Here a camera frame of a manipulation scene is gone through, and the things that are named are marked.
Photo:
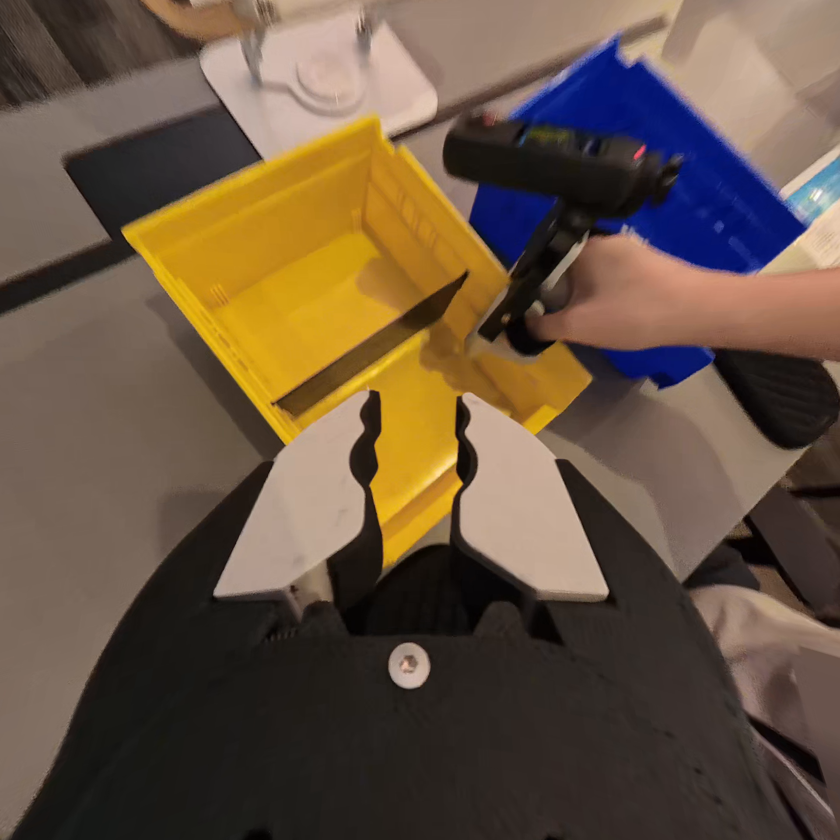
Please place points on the blue plastic bin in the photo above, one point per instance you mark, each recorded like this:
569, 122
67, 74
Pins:
722, 210

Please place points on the person's right hand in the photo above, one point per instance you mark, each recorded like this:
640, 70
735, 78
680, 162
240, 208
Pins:
610, 295

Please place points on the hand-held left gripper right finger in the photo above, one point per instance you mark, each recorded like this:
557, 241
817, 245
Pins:
525, 525

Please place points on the yellow plastic bin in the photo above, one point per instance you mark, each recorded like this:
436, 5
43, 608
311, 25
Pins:
295, 289

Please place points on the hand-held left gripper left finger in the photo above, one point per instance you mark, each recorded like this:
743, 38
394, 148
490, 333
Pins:
295, 512

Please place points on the printed paper sheet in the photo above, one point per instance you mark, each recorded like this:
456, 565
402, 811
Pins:
814, 216

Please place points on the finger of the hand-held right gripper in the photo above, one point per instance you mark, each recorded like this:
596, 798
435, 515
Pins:
495, 321

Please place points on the person's right forearm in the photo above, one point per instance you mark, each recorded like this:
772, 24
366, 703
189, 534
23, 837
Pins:
774, 315

